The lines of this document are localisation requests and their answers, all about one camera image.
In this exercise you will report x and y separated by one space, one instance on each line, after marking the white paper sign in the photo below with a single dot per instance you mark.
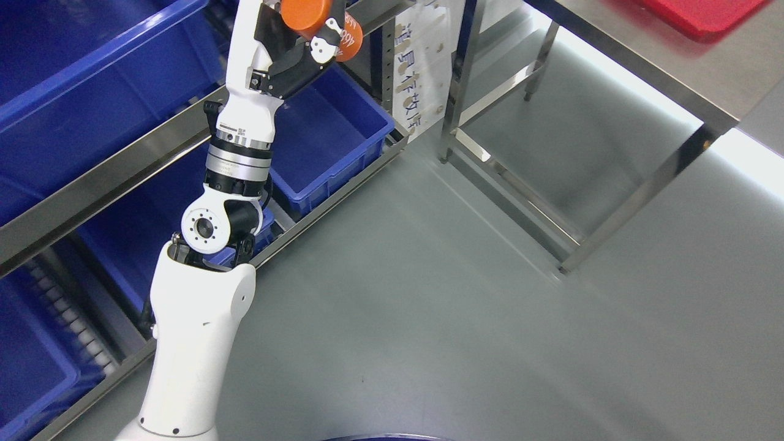
425 37

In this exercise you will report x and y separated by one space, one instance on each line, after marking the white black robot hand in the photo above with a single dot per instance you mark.
267 64

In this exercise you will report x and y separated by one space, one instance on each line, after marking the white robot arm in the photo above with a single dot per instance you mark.
203 285

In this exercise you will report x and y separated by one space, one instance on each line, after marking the stainless steel desk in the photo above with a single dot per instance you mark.
588 161

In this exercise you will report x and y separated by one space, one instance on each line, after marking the large blue bin upper right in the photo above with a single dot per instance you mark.
83 79

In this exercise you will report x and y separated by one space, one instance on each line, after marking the blue bin lower right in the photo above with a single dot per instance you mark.
325 135

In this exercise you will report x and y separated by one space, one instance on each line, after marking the red plastic tray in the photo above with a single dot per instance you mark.
703 21

